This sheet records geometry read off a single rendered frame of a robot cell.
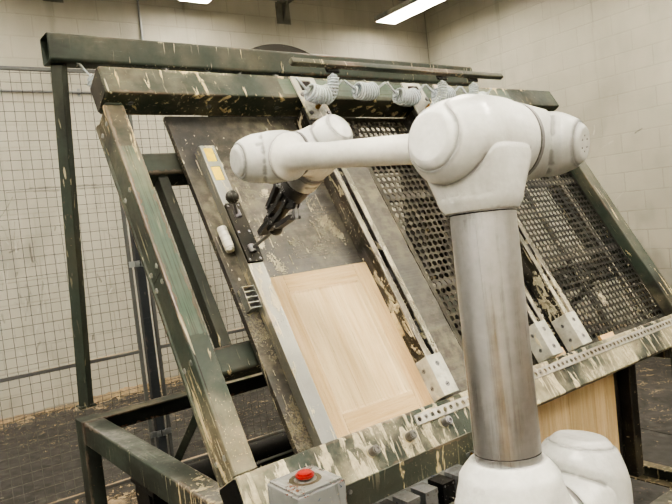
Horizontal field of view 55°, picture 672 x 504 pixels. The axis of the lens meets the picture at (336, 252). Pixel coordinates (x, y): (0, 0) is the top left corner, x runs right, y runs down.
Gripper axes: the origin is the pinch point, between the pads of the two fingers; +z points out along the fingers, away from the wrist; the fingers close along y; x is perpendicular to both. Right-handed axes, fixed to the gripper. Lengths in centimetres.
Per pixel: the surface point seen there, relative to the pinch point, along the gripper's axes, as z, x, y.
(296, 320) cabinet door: 14.5, 6.5, 22.9
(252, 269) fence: 12.4, -1.7, 6.1
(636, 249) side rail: 11, 186, 26
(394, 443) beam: 11, 18, 64
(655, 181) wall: 141, 554, -85
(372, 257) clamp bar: 10.8, 39.9, 9.2
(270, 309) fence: 12.4, -1.3, 19.0
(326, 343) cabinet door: 14.8, 13.0, 31.4
